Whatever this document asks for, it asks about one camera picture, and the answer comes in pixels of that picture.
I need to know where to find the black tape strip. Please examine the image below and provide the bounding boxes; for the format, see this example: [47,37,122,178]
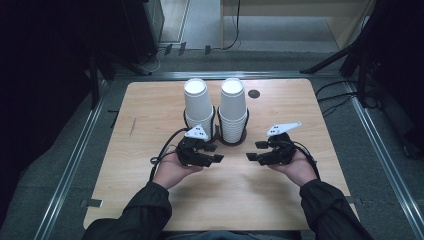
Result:
[107,109,121,129]

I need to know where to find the light wooden furniture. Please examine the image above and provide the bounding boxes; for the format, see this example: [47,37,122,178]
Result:
[219,0,378,51]

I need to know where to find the person's left hand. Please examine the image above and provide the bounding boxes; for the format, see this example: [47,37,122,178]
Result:
[152,152,204,190]

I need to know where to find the black cabinet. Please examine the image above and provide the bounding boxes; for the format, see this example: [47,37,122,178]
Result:
[121,0,166,66]

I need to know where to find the metal floor rail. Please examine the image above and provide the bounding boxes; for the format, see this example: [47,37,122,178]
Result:
[113,70,342,81]
[33,79,112,240]
[344,81,424,240]

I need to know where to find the stack of white paper cups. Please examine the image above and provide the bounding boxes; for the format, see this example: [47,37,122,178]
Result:
[218,77,250,144]
[183,78,216,143]

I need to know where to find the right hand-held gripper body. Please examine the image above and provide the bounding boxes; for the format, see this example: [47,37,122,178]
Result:
[265,121,303,167]

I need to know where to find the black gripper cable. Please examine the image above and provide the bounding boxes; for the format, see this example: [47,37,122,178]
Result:
[291,139,321,181]
[148,127,190,183]

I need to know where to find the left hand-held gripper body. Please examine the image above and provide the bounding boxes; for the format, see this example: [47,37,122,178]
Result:
[175,124,214,168]

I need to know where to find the person's right hand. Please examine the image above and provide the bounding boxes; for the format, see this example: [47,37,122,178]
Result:
[268,149,319,188]

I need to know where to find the grey tape strip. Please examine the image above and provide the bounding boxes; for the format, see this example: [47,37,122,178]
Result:
[79,198,104,209]

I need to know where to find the black wire cup holder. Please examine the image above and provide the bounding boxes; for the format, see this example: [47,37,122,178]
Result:
[182,105,220,145]
[216,105,251,147]

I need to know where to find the black hanging cable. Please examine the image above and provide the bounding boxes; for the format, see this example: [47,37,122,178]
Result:
[221,0,242,51]

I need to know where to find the black floor cables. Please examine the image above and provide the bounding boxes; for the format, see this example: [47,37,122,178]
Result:
[314,79,360,118]

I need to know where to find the black tripod stand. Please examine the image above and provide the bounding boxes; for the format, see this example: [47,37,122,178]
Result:
[87,49,154,110]
[299,0,388,108]

